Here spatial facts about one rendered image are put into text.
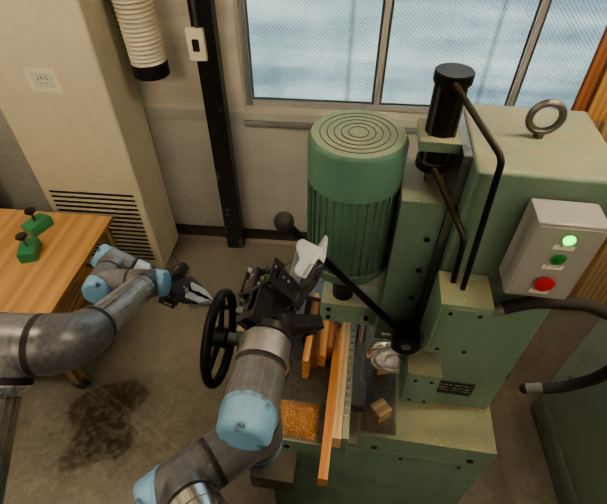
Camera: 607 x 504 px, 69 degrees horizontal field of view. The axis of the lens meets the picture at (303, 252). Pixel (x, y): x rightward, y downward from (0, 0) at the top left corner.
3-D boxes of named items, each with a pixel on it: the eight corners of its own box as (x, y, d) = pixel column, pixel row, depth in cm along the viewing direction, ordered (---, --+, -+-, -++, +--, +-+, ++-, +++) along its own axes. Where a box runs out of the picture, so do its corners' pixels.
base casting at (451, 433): (292, 305, 150) (292, 288, 143) (467, 326, 144) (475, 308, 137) (265, 436, 118) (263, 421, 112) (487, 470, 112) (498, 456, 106)
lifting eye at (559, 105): (517, 133, 73) (532, 95, 68) (555, 135, 72) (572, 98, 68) (519, 138, 72) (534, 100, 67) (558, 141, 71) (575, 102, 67)
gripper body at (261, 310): (277, 252, 71) (261, 312, 62) (312, 283, 75) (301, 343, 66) (245, 269, 75) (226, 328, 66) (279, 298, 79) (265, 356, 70)
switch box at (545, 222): (497, 268, 79) (530, 196, 67) (556, 274, 78) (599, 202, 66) (503, 294, 74) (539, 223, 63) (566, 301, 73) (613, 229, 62)
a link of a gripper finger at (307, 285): (323, 259, 72) (293, 304, 70) (329, 265, 73) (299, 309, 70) (308, 256, 76) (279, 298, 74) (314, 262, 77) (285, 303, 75)
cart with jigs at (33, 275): (44, 280, 252) (-13, 189, 207) (140, 288, 248) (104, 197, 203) (-29, 385, 206) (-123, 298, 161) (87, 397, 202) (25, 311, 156)
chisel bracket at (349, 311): (322, 302, 116) (323, 280, 110) (376, 308, 115) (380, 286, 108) (319, 325, 111) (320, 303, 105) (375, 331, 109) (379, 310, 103)
